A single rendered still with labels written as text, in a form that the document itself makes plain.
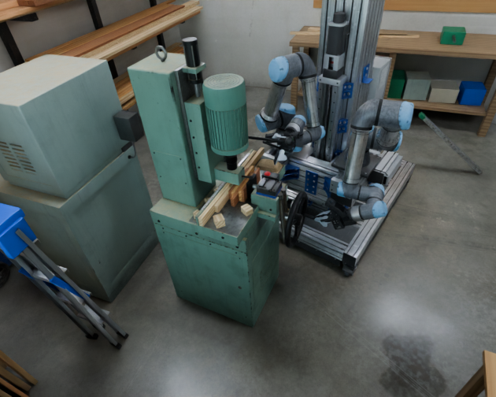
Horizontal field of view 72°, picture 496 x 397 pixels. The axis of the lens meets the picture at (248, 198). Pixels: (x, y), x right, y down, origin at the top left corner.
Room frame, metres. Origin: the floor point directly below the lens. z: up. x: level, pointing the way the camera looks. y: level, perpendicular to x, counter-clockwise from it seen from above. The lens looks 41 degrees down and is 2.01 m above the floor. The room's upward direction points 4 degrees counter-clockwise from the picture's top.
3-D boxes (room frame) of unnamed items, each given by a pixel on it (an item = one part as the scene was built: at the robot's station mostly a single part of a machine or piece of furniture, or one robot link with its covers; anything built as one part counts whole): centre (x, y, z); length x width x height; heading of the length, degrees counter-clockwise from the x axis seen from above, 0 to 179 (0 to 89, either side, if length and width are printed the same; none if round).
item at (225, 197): (1.45, 0.02, 0.92); 0.55 x 0.02 x 0.04; 152
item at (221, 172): (1.38, 0.08, 0.99); 0.14 x 0.07 x 0.09; 62
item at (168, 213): (1.43, 0.17, 0.76); 0.57 x 0.45 x 0.09; 62
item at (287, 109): (1.98, -0.27, 0.98); 0.13 x 0.12 x 0.14; 116
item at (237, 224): (1.33, -0.03, 0.87); 0.61 x 0.30 x 0.06; 152
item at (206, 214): (1.39, 0.08, 0.93); 0.60 x 0.02 x 0.05; 152
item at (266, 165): (1.56, -0.13, 0.92); 0.14 x 0.09 x 0.04; 62
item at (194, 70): (1.44, 0.19, 1.54); 0.08 x 0.08 x 0.17; 62
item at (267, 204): (1.29, -0.11, 0.92); 0.15 x 0.13 x 0.09; 152
